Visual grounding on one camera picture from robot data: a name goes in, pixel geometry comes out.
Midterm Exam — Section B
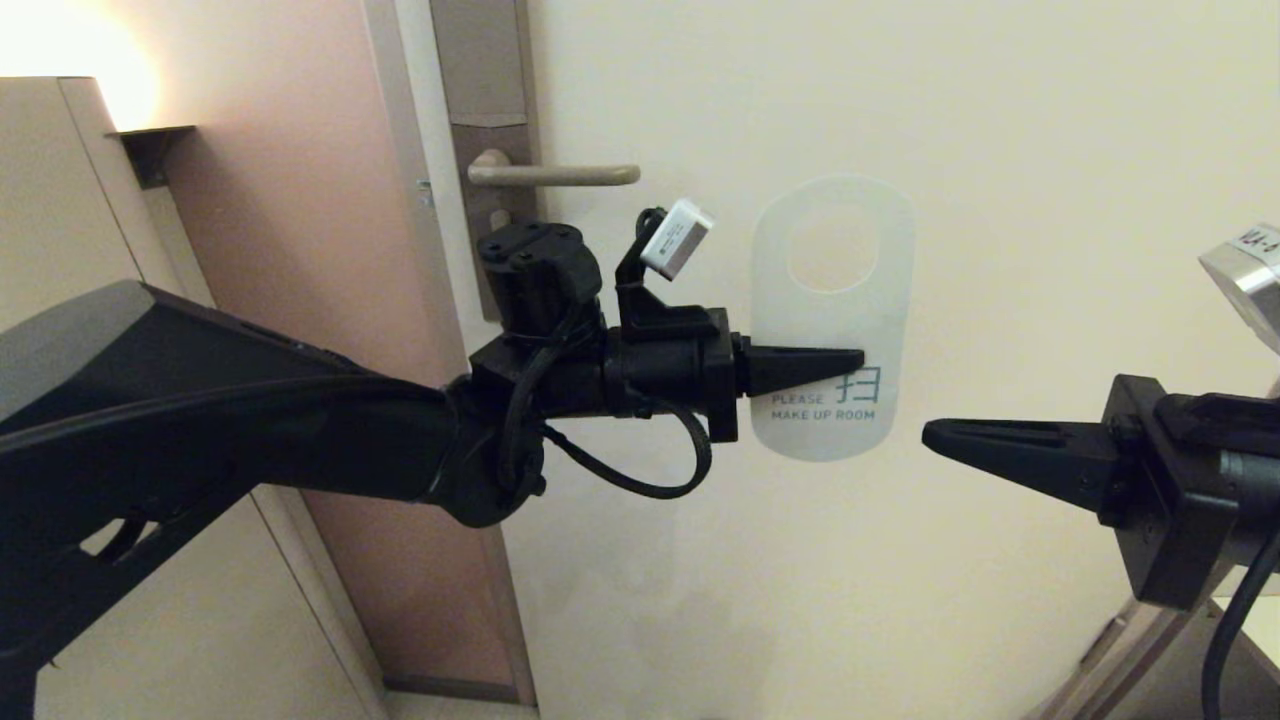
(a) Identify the blue do-not-disturb door hanger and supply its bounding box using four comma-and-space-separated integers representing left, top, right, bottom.
750, 177, 916, 463

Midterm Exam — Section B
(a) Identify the white door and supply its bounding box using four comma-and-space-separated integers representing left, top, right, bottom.
395, 0, 1280, 720

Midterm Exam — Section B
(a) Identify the small metal hinge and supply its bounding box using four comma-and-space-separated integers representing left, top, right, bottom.
1082, 620, 1128, 669

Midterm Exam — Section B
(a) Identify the dark cabinet side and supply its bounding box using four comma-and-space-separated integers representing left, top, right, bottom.
1110, 610, 1280, 720

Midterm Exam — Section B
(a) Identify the brown metal lock plate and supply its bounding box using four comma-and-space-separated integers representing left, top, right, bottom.
430, 0, 549, 323

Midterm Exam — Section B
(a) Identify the black looped cable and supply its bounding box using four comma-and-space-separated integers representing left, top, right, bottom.
540, 405, 714, 501

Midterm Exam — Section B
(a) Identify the metal lever door handle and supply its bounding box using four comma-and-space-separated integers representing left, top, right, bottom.
467, 150, 641, 189

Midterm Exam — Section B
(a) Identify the dark wall lamp bracket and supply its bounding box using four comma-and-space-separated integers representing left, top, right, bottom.
108, 126, 198, 191

